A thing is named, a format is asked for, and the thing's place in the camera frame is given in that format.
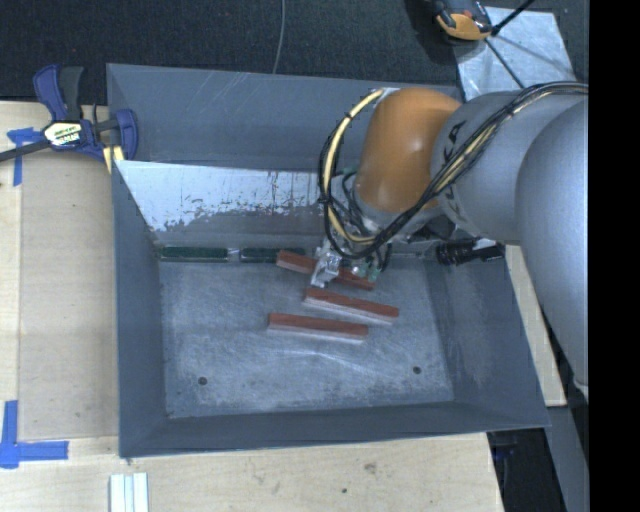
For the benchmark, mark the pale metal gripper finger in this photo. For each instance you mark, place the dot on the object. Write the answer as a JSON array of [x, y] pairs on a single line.
[[330, 262], [321, 280]]

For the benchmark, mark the red-brown flat block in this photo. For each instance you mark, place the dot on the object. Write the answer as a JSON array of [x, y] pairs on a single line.
[[295, 262], [350, 303], [317, 325]]

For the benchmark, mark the dark green flat block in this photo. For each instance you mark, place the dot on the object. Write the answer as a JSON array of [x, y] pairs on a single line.
[[194, 254], [260, 255]]

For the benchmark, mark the grey metal bin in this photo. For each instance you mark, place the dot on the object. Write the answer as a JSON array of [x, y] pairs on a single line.
[[310, 370]]

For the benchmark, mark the black cylinder on white bracket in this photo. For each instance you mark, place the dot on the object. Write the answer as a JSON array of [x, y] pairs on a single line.
[[457, 252]]

